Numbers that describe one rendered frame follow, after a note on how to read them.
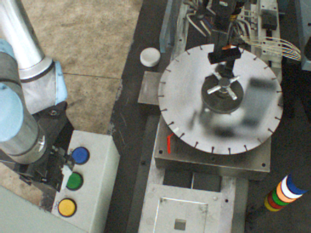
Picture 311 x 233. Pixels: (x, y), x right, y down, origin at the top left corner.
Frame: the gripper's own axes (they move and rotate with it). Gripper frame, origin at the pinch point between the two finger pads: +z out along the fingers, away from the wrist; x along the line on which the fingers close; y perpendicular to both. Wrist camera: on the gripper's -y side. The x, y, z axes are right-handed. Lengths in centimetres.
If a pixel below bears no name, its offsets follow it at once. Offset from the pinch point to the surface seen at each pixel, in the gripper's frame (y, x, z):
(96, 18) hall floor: -136, -52, 97
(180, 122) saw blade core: -17.1, 24.3, 2.2
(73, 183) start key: 1.4, 0.4, 6.5
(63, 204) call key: 7.3, -0.9, 6.5
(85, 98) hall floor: -71, -40, 97
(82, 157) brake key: -5.7, 0.9, 6.5
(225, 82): -26.7, 33.8, -3.2
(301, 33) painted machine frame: -44, 54, -6
